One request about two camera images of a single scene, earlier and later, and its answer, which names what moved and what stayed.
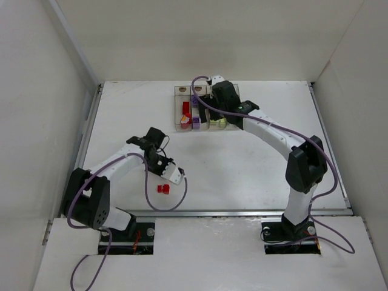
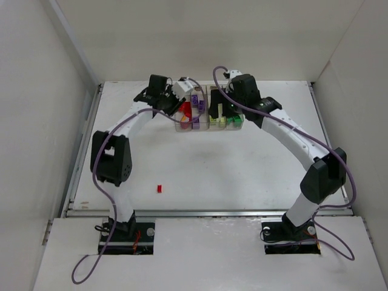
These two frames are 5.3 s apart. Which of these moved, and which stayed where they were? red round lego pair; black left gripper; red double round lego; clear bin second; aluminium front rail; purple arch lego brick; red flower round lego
Moved: red double round lego; black left gripper; red flower round lego; red round lego pair
Stayed: aluminium front rail; purple arch lego brick; clear bin second
